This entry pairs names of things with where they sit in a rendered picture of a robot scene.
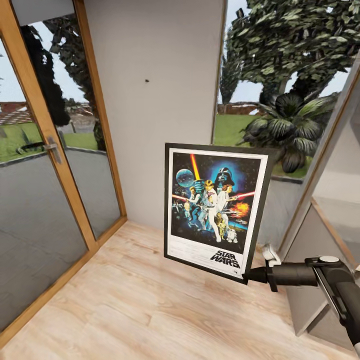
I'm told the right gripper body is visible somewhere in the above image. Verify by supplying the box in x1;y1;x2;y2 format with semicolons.
266;259;301;292

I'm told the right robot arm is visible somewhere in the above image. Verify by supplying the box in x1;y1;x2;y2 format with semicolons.
242;243;360;358

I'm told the poster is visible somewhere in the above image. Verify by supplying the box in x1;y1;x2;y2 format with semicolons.
163;142;276;285

